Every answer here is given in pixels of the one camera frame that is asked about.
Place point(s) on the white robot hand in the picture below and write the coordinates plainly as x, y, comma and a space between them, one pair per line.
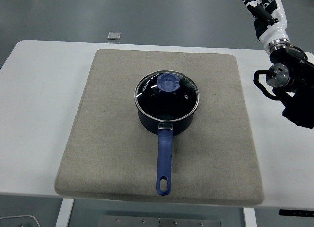
276, 28

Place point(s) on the glass lid with blue knob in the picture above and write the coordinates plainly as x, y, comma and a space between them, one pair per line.
152, 101

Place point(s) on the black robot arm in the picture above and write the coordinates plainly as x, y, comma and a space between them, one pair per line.
298, 72

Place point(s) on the small silver floor plate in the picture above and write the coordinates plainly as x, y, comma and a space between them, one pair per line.
114, 35

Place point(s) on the black table control panel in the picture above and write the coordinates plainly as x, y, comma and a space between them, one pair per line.
296, 212

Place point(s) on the white table leg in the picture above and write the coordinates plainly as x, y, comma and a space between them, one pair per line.
64, 213
249, 218

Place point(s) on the beige fabric mat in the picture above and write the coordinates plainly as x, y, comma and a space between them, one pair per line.
110, 138

